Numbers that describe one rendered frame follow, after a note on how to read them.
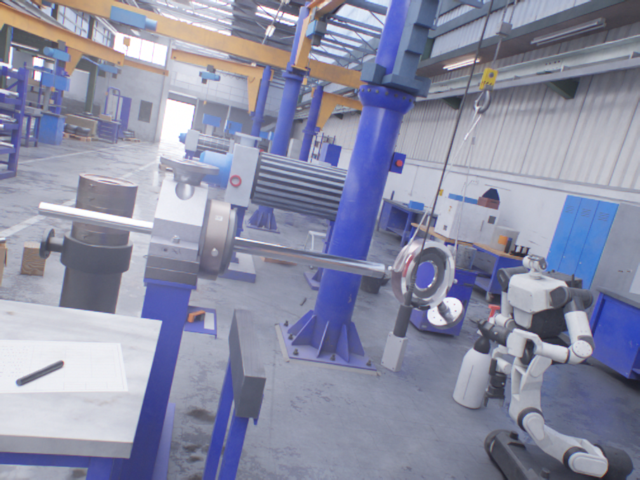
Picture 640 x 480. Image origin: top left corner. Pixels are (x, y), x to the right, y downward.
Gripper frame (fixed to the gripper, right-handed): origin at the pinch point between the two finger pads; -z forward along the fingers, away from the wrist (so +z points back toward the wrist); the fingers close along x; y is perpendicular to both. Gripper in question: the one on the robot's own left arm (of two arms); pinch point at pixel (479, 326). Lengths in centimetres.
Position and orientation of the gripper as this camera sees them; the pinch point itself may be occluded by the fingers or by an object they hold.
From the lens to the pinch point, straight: 284.1
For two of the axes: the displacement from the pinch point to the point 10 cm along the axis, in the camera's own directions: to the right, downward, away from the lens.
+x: 5.1, 7.2, 4.7
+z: 5.2, 1.8, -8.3
